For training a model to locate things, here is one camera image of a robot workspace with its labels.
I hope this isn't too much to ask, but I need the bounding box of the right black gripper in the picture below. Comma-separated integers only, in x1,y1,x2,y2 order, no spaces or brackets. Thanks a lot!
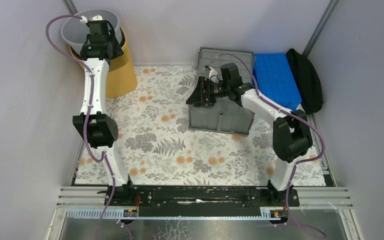
185,77,230,109

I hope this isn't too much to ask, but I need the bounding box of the grey plastic waste bin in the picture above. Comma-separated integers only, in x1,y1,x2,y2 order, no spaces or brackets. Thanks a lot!
61,9,126,55

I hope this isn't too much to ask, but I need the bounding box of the large grey plastic crate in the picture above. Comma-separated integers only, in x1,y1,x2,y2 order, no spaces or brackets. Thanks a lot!
188,47,256,136

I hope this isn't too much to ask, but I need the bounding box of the blue plastic divided crate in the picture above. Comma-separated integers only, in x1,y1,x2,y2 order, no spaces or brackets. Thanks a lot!
253,53,302,111

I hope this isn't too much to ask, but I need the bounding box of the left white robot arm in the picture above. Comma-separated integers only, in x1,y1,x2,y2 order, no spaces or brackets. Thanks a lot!
72,15,136,206

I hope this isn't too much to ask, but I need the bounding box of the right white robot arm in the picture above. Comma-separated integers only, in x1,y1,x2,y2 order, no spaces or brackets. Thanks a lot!
186,63,313,206

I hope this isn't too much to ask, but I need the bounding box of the yellow slatted waste bin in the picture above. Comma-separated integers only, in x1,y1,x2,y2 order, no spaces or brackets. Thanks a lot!
70,38,138,99

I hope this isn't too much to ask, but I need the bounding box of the floral patterned table mat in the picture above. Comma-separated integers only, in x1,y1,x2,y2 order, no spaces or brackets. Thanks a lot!
74,65,327,187

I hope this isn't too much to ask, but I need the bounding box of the black cloth bundle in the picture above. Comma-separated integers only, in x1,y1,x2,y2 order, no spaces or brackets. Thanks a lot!
286,48,324,115

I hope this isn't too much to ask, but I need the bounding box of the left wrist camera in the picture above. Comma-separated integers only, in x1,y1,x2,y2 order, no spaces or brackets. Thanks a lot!
80,15,104,24

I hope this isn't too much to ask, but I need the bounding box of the aluminium frame base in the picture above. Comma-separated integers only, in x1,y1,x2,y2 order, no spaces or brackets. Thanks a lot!
44,184,364,240

